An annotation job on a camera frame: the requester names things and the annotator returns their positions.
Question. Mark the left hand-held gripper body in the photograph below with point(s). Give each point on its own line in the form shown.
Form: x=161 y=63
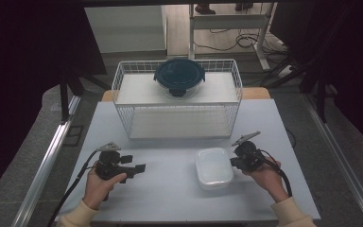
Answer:
x=108 y=165

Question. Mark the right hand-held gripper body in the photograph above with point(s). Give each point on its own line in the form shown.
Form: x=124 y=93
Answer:
x=249 y=156

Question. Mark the white plastic container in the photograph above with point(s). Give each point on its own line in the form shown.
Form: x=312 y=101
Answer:
x=213 y=168

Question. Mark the round container dark blue lid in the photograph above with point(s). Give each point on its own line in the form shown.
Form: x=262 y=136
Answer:
x=179 y=75

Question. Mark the person's left hand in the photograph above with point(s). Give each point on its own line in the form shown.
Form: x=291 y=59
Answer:
x=99 y=189

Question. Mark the person's right hand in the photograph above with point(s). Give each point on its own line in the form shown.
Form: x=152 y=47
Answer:
x=269 y=181

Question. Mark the black floor grate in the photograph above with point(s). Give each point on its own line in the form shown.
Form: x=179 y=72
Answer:
x=74 y=135

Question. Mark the wooden table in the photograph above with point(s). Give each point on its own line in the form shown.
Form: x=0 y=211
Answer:
x=256 y=93

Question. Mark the black metal stand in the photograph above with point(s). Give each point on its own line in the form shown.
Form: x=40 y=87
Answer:
x=64 y=101

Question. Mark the white power strip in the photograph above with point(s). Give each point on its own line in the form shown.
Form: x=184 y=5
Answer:
x=285 y=71

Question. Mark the white cabinet panel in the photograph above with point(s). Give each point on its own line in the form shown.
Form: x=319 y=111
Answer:
x=126 y=30

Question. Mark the aluminium rail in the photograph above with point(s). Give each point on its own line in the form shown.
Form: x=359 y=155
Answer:
x=343 y=167
x=44 y=170

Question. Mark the white desk frame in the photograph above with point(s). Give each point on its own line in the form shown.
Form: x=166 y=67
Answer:
x=230 y=22

